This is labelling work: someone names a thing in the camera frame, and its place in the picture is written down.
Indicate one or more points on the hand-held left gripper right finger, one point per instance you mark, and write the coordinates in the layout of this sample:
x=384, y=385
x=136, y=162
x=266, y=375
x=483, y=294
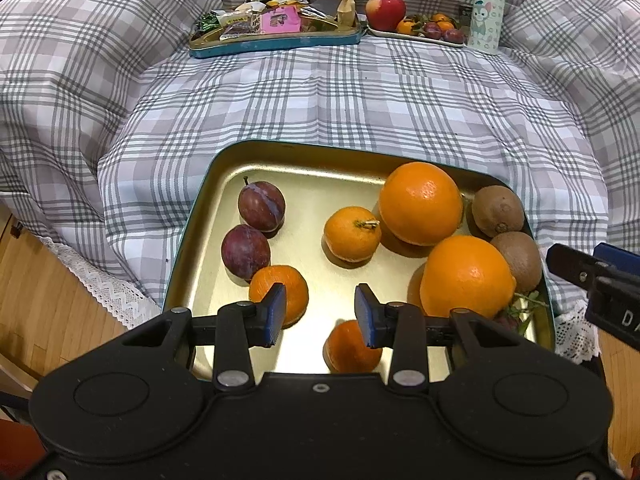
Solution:
x=366, y=317

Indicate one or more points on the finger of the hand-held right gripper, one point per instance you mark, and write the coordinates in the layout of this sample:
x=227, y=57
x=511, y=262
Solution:
x=622, y=260
x=575, y=267

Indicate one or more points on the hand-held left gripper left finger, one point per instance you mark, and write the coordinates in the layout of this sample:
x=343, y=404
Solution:
x=275, y=317

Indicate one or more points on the small mandarin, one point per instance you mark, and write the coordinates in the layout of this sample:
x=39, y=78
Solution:
x=297, y=292
x=347, y=347
x=350, y=237
x=445, y=25
x=440, y=17

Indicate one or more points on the brown kiwi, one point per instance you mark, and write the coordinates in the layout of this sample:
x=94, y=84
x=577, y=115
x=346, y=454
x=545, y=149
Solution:
x=497, y=210
x=520, y=260

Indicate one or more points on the large dark red plum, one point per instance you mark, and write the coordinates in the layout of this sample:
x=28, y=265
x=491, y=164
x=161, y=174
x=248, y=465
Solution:
x=245, y=252

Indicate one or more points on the large orange with leaves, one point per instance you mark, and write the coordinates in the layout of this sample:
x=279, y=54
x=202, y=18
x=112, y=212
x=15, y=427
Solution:
x=465, y=275

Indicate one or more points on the small dark red plum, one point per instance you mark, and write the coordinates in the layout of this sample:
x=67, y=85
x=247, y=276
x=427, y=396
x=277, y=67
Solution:
x=261, y=207

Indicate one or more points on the large smooth orange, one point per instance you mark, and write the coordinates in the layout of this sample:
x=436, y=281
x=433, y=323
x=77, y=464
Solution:
x=420, y=202

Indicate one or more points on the gold tin tray teal rim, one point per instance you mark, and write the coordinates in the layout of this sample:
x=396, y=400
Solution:
x=310, y=185

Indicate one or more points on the white rectangular plate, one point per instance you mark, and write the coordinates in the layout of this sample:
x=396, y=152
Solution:
x=435, y=42

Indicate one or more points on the green cartoon cat bottle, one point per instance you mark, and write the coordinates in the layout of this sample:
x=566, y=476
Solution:
x=485, y=15

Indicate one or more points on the teal snack tin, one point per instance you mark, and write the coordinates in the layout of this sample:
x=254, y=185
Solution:
x=260, y=46

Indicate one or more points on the dark drink can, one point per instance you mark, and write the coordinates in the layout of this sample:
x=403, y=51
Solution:
x=466, y=16

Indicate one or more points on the leafy mandarin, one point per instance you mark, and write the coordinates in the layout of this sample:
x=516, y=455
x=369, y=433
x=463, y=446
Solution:
x=404, y=27

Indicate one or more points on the pink snack packet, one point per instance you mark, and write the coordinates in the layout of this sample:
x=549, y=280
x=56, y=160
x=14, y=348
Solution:
x=280, y=21

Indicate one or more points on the pile of assorted snacks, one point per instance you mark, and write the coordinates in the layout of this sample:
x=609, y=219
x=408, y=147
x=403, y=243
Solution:
x=235, y=22

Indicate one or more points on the green foil candy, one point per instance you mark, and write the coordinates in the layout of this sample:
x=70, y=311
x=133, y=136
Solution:
x=207, y=21

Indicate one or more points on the red apple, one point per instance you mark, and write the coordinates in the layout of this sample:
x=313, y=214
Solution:
x=385, y=12

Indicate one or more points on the brown paper snack packet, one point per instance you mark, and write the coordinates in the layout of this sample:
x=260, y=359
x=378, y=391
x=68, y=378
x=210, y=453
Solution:
x=346, y=10

